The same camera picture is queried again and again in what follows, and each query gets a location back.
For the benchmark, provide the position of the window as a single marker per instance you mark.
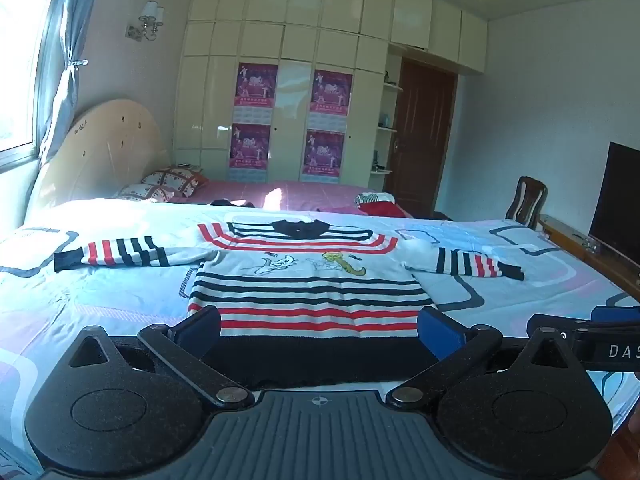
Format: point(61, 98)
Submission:
point(20, 60)

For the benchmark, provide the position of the beige round headboard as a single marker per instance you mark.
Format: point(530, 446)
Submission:
point(107, 155)

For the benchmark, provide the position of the pink bed sheet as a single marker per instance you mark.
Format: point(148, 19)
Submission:
point(300, 194)

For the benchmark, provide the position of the red garment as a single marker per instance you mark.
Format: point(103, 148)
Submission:
point(382, 210)

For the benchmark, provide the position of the wooden cabinet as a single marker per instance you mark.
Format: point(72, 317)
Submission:
point(565, 235)

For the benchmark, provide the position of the grey blue curtain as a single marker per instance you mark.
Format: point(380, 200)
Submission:
point(70, 105)

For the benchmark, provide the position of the checkered patterned pillow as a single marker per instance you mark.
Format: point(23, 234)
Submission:
point(142, 193)
point(175, 180)

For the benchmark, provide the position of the cream glossy wardrobe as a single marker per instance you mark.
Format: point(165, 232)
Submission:
point(210, 95)

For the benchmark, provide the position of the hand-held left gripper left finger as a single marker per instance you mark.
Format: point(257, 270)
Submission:
point(197, 327)

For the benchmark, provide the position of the curtain tieback hook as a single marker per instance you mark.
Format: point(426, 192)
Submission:
point(77, 62)

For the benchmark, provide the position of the black television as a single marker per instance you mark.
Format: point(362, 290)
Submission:
point(617, 205)

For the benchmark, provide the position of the blue shelf item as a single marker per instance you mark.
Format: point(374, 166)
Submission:
point(384, 120)

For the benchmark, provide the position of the dark wooden chair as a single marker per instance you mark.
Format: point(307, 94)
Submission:
point(526, 202)

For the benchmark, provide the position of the brown wooden door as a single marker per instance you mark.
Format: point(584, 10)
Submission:
point(425, 135)

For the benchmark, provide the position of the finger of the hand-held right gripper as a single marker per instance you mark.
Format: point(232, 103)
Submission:
point(616, 313)
point(547, 321)

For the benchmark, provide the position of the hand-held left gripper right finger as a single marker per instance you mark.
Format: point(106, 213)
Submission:
point(436, 330)

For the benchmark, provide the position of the twin shade wall lamp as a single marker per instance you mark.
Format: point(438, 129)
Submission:
point(150, 17)

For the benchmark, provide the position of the small bedside item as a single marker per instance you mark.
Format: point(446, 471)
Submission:
point(186, 165)

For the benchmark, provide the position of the dark shelf item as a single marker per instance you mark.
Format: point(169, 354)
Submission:
point(378, 165)

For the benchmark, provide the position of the striped cartoon print sweater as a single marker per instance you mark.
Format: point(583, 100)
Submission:
point(305, 290)

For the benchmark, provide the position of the pink wall poster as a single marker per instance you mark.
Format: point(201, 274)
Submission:
point(324, 155)
point(250, 150)
point(331, 92)
point(256, 90)

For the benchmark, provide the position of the black white striped garment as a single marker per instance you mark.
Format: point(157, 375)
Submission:
point(370, 198)

